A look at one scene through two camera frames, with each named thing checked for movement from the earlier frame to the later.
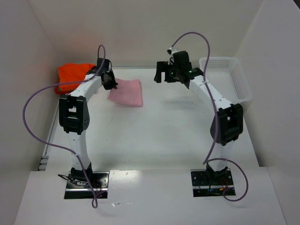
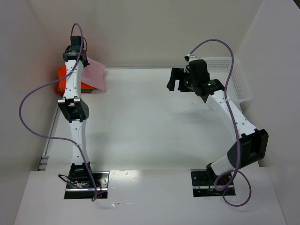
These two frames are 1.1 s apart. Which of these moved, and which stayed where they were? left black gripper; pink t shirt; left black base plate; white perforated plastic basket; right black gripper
Moved: left black gripper; pink t shirt; right black gripper
Stayed: white perforated plastic basket; left black base plate
